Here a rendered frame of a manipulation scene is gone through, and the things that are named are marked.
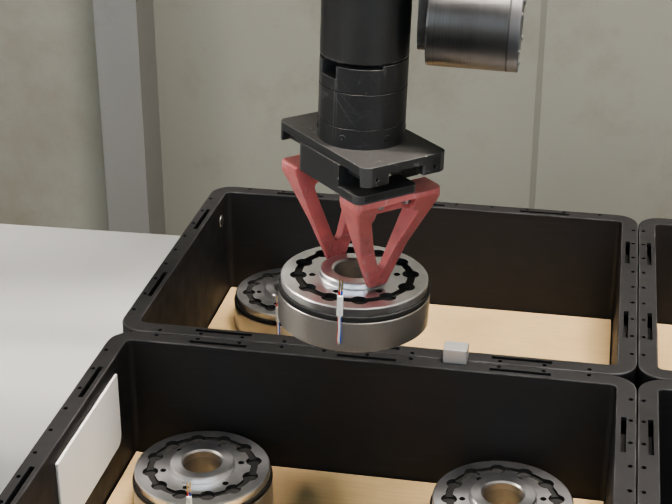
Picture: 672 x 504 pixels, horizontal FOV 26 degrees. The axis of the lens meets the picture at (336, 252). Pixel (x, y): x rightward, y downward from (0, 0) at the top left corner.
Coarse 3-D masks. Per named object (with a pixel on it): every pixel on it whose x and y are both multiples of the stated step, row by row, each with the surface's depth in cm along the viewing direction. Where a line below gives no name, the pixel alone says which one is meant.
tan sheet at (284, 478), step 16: (128, 480) 112; (288, 480) 112; (304, 480) 112; (320, 480) 112; (336, 480) 112; (352, 480) 112; (368, 480) 112; (384, 480) 112; (400, 480) 112; (112, 496) 110; (128, 496) 110; (288, 496) 110; (304, 496) 110; (320, 496) 110; (336, 496) 110; (352, 496) 110; (368, 496) 110; (384, 496) 110; (400, 496) 110; (416, 496) 110
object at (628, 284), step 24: (216, 192) 138; (240, 192) 138; (264, 192) 138; (288, 192) 138; (480, 216) 135; (504, 216) 134; (528, 216) 134; (552, 216) 133; (576, 216) 133; (600, 216) 133; (624, 216) 133; (192, 240) 128; (624, 240) 128; (168, 264) 124; (624, 264) 124; (144, 288) 120; (624, 288) 120; (144, 312) 116; (624, 312) 116; (216, 336) 112; (240, 336) 112; (264, 336) 112; (288, 336) 112; (624, 336) 115; (480, 360) 109; (504, 360) 109; (528, 360) 109; (552, 360) 109; (624, 360) 109
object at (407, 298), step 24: (288, 264) 100; (312, 264) 100; (408, 264) 101; (288, 288) 97; (312, 288) 98; (336, 288) 97; (384, 288) 97; (408, 288) 98; (360, 312) 95; (384, 312) 95
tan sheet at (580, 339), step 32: (224, 320) 136; (448, 320) 136; (480, 320) 136; (512, 320) 136; (544, 320) 136; (576, 320) 136; (608, 320) 136; (480, 352) 130; (512, 352) 130; (544, 352) 130; (576, 352) 130; (608, 352) 130
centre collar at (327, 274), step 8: (336, 256) 101; (344, 256) 101; (352, 256) 101; (328, 264) 99; (336, 264) 100; (344, 264) 100; (352, 264) 101; (320, 272) 99; (328, 272) 98; (328, 280) 98; (336, 280) 97; (344, 280) 97; (352, 280) 97; (360, 280) 97; (344, 288) 97; (352, 288) 97; (360, 288) 97; (368, 288) 97
